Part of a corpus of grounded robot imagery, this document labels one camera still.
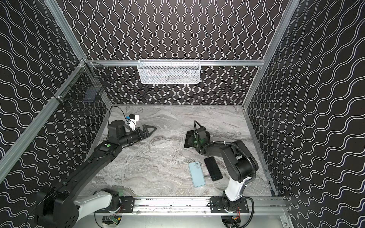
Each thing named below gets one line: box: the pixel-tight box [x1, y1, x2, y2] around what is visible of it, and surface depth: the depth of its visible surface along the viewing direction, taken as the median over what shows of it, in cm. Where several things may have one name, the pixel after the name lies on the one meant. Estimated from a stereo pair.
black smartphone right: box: [203, 156, 223, 182], surface depth 89 cm
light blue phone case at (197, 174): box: [188, 161, 206, 188], surface depth 88 cm
